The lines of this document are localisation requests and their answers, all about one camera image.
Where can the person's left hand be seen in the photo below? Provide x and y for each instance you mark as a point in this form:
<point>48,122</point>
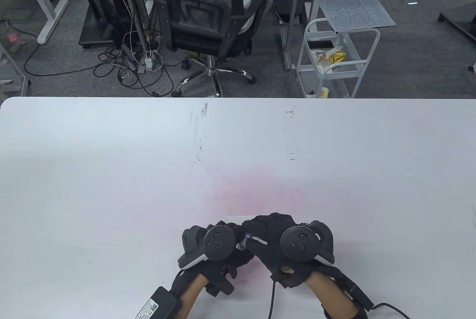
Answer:
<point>243,255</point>

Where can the person's right hand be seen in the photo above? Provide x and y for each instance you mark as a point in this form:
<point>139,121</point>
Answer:
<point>271,229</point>

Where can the white correction fluid bottle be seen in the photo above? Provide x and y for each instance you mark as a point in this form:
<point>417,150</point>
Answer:
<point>243,245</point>

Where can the lined paper with black text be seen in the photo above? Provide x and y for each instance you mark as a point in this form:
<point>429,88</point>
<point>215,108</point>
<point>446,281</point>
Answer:
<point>238,219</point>

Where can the person's right forearm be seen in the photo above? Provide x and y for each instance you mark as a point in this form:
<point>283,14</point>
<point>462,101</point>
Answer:
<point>331,293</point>

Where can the person's left forearm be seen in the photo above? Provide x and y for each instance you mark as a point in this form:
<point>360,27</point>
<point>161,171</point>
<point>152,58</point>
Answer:
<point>193,296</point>

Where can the black and white controller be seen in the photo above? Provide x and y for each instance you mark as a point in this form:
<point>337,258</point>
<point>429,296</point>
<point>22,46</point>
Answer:
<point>219,242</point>
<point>299,242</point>

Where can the black wrist pack with label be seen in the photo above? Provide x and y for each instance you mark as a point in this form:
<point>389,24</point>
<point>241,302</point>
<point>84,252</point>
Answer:
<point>158,304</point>

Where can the white rolling cart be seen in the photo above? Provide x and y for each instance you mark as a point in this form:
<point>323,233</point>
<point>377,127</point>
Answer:
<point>308,84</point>

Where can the yellow packet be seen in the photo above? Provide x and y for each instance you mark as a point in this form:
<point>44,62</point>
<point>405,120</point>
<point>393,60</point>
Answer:
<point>336,57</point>

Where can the black mesh office chair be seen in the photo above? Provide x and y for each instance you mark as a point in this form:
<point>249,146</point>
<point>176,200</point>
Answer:
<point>208,40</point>

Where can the white power strip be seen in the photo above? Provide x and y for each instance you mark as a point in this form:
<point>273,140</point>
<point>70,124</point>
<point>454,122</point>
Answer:
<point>148,61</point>

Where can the black box on floor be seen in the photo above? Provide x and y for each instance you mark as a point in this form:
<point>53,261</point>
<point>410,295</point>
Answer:
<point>286,2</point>

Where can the grey sheet with circle patterns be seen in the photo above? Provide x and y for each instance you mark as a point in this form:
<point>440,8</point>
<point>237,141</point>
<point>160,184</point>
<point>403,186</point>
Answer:
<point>353,2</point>

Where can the black rolling base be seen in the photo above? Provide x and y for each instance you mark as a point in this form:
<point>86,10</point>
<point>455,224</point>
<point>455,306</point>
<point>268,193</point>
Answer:
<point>95,32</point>

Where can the grey metal rack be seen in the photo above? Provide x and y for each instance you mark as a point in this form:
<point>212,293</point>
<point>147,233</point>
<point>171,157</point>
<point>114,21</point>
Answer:
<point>25,82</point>

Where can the black floor platform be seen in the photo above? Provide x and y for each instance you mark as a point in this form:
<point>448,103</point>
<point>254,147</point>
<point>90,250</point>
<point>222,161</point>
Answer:
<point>461,19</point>

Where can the black desk with white leg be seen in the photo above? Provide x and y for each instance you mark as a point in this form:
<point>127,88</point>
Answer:
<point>52,21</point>

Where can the small red object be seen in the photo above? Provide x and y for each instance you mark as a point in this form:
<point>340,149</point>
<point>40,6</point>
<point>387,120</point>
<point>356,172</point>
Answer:
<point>13,37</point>

